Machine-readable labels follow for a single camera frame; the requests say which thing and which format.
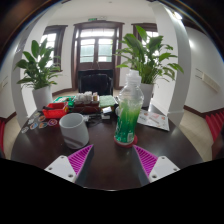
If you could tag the dark framed window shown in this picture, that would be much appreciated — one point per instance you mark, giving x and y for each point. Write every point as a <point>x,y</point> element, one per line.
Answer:
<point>51,41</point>
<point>151,33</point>

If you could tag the green exit sign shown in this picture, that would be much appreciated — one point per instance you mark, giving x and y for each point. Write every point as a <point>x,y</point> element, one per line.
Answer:
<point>92,19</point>

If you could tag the potted plant in white pot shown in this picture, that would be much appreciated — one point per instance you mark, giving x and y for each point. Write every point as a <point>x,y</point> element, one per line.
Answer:
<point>150,60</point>
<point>38,70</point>

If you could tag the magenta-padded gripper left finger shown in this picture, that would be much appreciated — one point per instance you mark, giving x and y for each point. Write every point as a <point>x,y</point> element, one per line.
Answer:
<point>61,167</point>

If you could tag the dark wooden glazed door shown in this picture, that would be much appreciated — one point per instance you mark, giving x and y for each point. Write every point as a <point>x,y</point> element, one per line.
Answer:
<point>98,50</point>

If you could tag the flat round red coaster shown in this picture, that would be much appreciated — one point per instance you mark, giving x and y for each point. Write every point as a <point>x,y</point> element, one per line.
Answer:
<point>125,144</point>

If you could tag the small white box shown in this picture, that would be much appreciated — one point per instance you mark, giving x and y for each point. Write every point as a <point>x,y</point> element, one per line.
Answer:
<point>106,113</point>

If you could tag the green notebook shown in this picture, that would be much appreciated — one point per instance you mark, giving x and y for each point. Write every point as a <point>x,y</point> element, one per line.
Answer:
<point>107,101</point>

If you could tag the round magenta sticker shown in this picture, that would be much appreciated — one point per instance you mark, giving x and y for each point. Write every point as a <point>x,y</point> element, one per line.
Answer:
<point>52,122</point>

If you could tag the black office chair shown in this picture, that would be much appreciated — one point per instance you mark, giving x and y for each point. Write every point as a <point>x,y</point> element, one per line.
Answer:
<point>95,83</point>

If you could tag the tray of small jars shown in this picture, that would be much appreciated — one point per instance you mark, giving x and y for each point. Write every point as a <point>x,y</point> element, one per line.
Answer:
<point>86,101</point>

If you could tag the red carpeted stairs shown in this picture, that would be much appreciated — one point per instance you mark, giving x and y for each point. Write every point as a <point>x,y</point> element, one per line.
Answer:
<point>216,125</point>
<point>2,133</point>

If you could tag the green flat box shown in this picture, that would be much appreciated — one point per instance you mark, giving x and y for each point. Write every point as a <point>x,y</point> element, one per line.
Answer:
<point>63,99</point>

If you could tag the colourful sticker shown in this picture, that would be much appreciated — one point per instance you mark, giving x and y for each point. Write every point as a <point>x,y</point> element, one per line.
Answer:
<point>42,125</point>
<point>33,125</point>

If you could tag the clear bottle with green drink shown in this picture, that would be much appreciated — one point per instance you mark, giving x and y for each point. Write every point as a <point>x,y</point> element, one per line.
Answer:
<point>128,116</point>

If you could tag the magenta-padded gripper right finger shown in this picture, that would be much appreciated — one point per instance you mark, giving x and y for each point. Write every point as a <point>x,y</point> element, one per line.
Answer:
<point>164,167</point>

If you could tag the red plastic basket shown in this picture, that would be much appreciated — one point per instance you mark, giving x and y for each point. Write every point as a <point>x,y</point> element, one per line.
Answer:
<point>55,111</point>

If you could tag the printed paper leaflet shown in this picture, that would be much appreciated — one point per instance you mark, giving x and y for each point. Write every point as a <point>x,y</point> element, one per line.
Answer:
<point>154,120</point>

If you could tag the white ceramic mug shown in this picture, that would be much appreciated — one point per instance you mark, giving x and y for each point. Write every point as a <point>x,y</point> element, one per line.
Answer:
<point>75,131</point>

